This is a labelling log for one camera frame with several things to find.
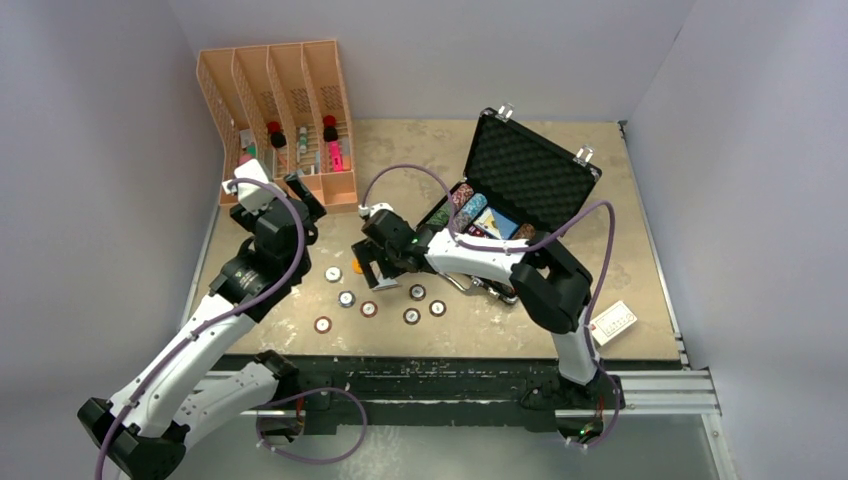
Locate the grey white poker chip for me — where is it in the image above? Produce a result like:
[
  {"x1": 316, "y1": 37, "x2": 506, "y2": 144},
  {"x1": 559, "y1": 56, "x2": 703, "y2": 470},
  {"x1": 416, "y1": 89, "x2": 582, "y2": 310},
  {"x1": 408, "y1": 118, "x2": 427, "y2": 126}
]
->
[{"x1": 324, "y1": 266, "x2": 343, "y2": 283}]

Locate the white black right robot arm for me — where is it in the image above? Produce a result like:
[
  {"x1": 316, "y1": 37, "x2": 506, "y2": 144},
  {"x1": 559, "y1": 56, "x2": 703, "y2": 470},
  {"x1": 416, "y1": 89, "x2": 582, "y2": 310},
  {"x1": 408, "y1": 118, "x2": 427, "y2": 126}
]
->
[{"x1": 352, "y1": 207, "x2": 601, "y2": 407}]

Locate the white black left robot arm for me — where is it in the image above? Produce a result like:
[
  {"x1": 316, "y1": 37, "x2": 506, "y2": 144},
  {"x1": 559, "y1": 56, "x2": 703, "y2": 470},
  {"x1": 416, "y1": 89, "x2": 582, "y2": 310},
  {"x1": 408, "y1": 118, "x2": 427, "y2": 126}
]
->
[{"x1": 77, "y1": 173, "x2": 327, "y2": 479}]

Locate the red white poker chip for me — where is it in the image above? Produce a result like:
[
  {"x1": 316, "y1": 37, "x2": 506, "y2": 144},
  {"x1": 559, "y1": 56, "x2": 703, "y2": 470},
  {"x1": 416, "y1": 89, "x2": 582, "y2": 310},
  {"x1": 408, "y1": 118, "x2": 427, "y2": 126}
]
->
[
  {"x1": 360, "y1": 301, "x2": 378, "y2": 318},
  {"x1": 313, "y1": 316, "x2": 333, "y2": 334}
]

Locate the red black marker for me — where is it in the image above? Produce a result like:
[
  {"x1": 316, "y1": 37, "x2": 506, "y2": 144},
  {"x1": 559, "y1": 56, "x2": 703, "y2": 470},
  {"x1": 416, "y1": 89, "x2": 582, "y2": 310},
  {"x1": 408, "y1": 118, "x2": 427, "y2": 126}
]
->
[
  {"x1": 322, "y1": 115, "x2": 339, "y2": 143},
  {"x1": 266, "y1": 121, "x2": 287, "y2": 149}
]

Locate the blue white poker chip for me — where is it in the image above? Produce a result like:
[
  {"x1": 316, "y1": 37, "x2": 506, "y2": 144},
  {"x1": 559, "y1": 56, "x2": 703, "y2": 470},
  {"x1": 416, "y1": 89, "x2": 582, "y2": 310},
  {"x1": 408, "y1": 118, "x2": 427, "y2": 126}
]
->
[{"x1": 338, "y1": 290, "x2": 356, "y2": 308}]

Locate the pink highlighter marker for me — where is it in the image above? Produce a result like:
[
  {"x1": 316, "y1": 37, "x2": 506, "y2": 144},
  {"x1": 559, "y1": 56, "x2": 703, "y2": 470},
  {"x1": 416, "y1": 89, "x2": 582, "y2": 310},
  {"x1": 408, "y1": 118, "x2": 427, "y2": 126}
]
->
[{"x1": 327, "y1": 140, "x2": 345, "y2": 172}]

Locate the peach plastic desk organizer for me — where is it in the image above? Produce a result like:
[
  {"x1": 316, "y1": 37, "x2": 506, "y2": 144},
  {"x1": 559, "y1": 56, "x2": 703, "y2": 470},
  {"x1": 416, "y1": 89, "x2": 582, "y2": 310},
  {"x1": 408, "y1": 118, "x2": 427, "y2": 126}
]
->
[{"x1": 196, "y1": 39, "x2": 359, "y2": 213}]

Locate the blue playing card deck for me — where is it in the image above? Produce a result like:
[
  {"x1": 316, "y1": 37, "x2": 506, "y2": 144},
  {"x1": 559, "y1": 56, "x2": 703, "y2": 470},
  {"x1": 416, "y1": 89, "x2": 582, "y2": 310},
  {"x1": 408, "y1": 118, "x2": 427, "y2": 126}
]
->
[{"x1": 473, "y1": 207, "x2": 519, "y2": 240}]

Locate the black aluminium poker case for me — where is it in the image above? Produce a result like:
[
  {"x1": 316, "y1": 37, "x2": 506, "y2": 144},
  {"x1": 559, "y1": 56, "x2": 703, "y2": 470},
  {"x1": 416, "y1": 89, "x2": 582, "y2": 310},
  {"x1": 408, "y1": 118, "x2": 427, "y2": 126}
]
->
[{"x1": 415, "y1": 105, "x2": 603, "y2": 306}]

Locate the white playing card box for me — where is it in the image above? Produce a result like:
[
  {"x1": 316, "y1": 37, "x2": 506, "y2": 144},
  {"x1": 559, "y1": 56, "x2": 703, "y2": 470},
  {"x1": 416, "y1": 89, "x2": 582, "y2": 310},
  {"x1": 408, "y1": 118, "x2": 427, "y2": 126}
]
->
[{"x1": 589, "y1": 300, "x2": 638, "y2": 347}]

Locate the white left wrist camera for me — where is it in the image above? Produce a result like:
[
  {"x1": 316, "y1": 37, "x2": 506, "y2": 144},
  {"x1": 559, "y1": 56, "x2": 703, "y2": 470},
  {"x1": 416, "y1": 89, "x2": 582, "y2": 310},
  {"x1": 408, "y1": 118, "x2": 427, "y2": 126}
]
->
[{"x1": 221, "y1": 159, "x2": 276, "y2": 214}]

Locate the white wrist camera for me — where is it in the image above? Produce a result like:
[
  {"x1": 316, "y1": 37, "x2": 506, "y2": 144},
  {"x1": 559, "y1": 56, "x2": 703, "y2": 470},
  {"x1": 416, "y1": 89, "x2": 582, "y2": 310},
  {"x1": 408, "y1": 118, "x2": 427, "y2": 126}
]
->
[
  {"x1": 221, "y1": 159, "x2": 276, "y2": 214},
  {"x1": 357, "y1": 202, "x2": 393, "y2": 220}
]

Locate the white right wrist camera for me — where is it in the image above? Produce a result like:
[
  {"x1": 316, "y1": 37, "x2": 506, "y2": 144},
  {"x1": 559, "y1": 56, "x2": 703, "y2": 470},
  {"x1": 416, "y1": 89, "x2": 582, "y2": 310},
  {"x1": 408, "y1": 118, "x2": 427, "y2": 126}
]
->
[{"x1": 357, "y1": 202, "x2": 393, "y2": 220}]

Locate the black metal base rail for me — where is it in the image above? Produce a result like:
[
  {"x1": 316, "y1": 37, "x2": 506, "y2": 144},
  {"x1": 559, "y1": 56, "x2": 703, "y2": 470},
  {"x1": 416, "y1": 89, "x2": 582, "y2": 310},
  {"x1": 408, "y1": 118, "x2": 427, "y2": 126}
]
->
[{"x1": 259, "y1": 355, "x2": 625, "y2": 441}]

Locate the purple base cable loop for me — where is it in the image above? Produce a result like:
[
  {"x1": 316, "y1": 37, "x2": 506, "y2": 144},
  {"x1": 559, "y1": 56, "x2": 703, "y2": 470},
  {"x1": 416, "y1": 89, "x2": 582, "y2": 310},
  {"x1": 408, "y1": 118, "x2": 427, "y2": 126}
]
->
[{"x1": 254, "y1": 387, "x2": 369, "y2": 465}]

